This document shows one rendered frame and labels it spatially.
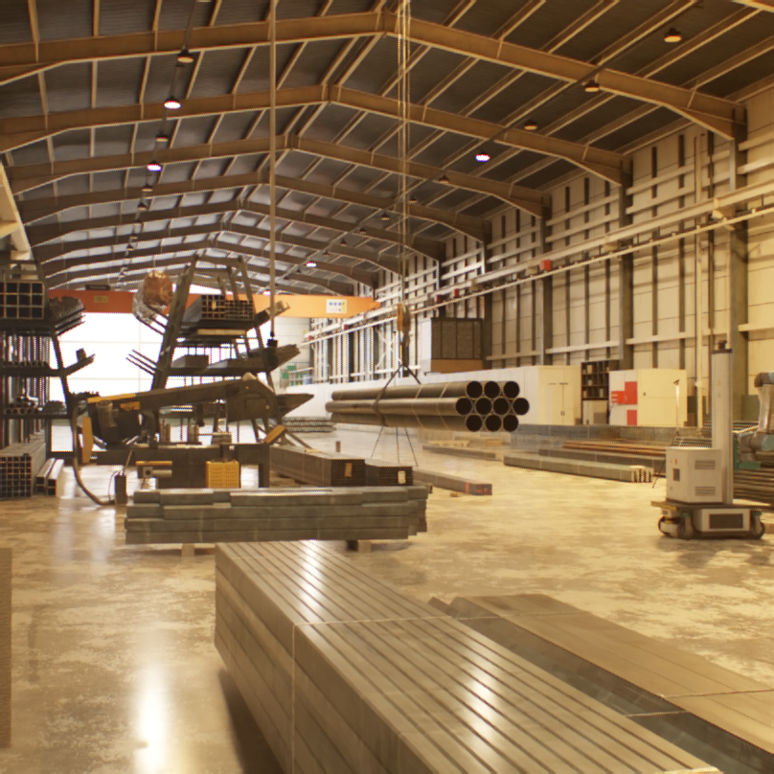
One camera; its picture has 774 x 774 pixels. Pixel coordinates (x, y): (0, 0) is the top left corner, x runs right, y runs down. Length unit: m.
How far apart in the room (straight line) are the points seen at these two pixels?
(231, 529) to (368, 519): 1.16
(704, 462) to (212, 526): 4.56
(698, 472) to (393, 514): 2.98
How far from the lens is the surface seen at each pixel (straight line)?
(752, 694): 4.34
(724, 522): 11.35
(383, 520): 10.08
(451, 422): 10.08
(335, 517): 10.02
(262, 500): 9.95
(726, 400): 11.51
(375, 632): 3.51
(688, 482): 11.27
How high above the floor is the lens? 1.23
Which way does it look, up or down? 1 degrees up
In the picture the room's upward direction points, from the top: straight up
